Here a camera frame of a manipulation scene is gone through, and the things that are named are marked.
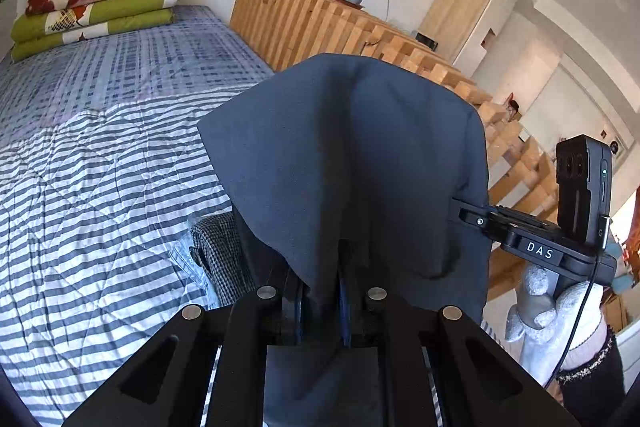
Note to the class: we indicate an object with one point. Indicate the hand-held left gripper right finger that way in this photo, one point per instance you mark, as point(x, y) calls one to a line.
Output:
point(360, 322)

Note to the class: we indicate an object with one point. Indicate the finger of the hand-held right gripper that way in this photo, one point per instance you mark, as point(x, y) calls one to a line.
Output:
point(472, 213)

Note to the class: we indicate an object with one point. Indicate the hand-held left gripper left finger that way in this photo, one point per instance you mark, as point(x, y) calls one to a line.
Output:
point(280, 307)

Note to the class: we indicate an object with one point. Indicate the dark grey pants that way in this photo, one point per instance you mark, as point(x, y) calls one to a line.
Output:
point(350, 157)

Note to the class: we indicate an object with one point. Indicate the person's right forearm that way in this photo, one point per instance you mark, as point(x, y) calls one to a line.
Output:
point(595, 377)

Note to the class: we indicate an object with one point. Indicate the person's right hand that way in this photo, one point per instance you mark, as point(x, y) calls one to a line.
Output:
point(550, 322)

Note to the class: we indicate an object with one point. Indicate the small black device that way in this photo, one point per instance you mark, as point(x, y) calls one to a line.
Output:
point(427, 41)

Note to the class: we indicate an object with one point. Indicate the blue white striped quilt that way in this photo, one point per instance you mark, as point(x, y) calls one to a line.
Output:
point(100, 207)

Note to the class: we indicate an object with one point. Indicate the blue plaid bed sheet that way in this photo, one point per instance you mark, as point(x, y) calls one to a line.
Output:
point(150, 62)

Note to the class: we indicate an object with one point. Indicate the wooden slatted bed rail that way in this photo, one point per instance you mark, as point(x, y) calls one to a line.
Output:
point(300, 22)

